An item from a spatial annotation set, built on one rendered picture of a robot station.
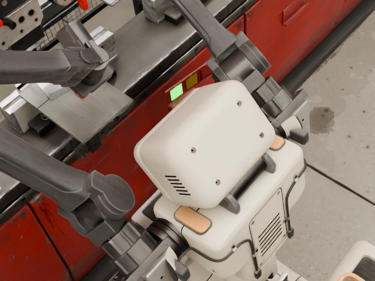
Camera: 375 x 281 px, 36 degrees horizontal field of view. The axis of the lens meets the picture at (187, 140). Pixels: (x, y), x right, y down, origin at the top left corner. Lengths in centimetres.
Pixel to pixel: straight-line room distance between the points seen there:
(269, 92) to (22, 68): 49
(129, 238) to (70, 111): 60
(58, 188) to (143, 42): 93
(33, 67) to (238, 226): 49
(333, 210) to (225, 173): 153
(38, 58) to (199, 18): 34
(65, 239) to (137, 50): 65
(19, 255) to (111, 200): 85
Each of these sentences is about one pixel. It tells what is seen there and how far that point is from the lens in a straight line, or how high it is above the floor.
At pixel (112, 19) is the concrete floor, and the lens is 331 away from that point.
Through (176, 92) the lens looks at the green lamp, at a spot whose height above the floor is 81.
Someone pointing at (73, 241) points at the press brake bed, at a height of 44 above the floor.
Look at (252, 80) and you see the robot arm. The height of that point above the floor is 125.
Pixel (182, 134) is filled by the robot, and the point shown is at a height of 139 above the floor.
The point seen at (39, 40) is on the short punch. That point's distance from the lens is 163.
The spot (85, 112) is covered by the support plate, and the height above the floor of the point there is 100.
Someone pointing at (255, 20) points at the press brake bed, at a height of 69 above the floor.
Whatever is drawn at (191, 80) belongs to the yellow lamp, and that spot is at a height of 82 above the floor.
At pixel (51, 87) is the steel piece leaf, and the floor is 100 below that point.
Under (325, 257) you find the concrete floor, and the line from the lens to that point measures 239.
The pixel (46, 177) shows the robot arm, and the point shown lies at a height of 136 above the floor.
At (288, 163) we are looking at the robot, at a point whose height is 124.
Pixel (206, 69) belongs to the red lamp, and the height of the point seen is 82.
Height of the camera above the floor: 215
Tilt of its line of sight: 53 degrees down
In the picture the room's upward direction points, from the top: 8 degrees counter-clockwise
